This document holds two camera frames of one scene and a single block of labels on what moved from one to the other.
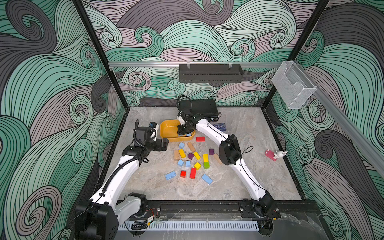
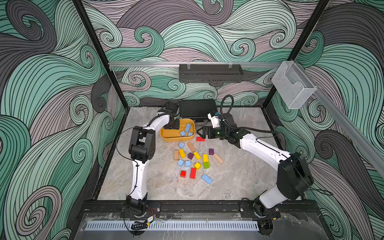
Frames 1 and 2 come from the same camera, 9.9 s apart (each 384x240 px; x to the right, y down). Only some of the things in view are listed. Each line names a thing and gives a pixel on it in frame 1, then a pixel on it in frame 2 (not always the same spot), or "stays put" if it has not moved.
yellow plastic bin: x=168 y=130 stays put
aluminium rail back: x=154 y=65 stays put
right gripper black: x=181 y=132 to x=205 y=129
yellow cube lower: x=197 y=166 stays put
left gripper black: x=158 y=147 to x=177 y=126
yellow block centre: x=197 y=155 stays put
